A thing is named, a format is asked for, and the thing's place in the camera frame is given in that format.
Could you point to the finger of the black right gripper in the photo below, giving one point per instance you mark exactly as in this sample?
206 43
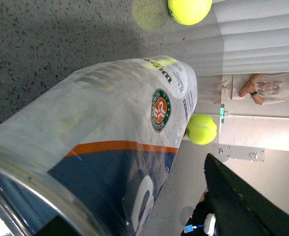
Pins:
239 209

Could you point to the clear Wilson tennis ball can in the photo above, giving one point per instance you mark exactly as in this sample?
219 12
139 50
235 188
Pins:
90 156

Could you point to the plain centre tennis ball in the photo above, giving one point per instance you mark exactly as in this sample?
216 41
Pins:
201 129

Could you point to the tennis ball with green print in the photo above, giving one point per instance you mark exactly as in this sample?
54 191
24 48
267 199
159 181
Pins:
189 12

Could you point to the seated person in dark clothes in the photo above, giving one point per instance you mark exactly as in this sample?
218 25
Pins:
203 221

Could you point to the green exit sign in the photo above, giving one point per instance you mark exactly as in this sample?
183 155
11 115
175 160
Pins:
222 113

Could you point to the person in white t-shirt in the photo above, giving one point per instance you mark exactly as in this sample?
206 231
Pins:
260 88

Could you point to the white pleated curtain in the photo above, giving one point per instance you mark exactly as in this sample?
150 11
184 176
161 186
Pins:
255 35

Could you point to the grey metal wall bracket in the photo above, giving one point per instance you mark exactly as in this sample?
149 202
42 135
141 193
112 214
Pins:
225 152

